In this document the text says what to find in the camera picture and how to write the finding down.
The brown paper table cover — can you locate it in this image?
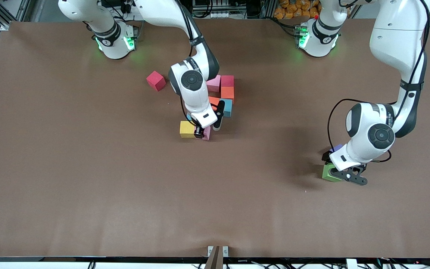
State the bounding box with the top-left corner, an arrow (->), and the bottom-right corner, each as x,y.
0,19 -> 430,258

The pile of orange fruits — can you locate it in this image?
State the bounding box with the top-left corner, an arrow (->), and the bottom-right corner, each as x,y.
275,0 -> 322,20

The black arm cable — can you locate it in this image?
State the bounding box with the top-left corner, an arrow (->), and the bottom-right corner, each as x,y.
327,99 -> 393,163
176,0 -> 197,117

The white power strip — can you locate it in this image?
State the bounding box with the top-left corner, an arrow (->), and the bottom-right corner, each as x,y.
122,0 -> 144,13

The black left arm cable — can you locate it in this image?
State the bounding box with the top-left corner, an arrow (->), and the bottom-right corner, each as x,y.
327,99 -> 393,163

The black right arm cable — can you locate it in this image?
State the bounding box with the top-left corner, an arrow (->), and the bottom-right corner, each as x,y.
176,0 -> 197,117

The brown mounting bar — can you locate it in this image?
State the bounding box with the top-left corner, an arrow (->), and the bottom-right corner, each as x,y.
205,246 -> 224,269

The yellow foam cube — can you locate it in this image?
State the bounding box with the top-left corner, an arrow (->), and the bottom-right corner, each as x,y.
180,121 -> 196,139

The green foam cube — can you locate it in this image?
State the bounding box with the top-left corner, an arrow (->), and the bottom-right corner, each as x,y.
322,163 -> 344,183

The white rack device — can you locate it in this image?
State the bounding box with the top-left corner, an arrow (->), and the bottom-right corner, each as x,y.
193,0 -> 238,19

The small metal table bracket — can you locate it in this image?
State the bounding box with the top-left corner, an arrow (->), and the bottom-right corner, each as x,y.
208,245 -> 229,257

